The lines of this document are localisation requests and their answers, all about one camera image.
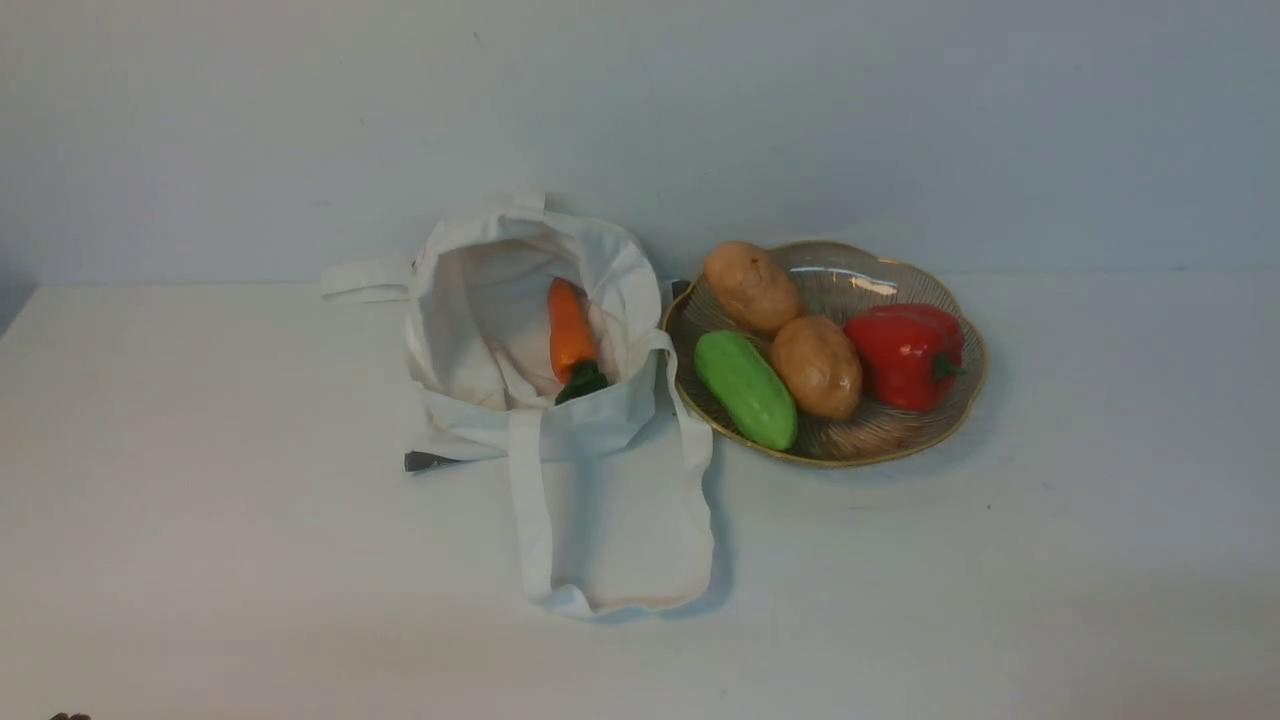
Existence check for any orange carrot with green top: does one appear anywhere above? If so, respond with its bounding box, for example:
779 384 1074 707
547 277 611 406

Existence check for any white cloth tote bag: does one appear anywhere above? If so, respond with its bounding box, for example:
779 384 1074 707
320 193 716 619

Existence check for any green cucumber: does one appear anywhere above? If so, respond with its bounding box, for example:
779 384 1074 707
694 331 799 452

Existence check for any brown potato rear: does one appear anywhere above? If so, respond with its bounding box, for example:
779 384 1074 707
703 241 804 337

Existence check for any brown potato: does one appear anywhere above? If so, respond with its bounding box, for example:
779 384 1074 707
703 241 804 337
771 316 863 421

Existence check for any brown potato front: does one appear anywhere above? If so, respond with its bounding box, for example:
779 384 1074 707
771 316 863 421

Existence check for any gold rimmed glass plate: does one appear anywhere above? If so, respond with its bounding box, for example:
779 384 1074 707
663 237 989 468

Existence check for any red bell pepper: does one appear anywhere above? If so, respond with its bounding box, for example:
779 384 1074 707
844 304 966 413

